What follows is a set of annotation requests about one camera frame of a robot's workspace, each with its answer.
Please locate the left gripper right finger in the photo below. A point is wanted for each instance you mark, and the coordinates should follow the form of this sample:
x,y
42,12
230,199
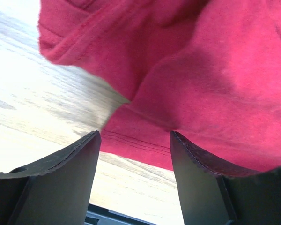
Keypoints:
x,y
213,191

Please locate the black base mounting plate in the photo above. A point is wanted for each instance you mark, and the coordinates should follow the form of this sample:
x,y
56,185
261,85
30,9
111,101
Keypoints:
x,y
97,215

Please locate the dark red t shirt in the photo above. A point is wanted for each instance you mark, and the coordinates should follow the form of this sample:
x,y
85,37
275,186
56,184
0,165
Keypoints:
x,y
209,69

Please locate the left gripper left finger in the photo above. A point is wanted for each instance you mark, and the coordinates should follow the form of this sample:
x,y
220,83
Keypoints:
x,y
54,190

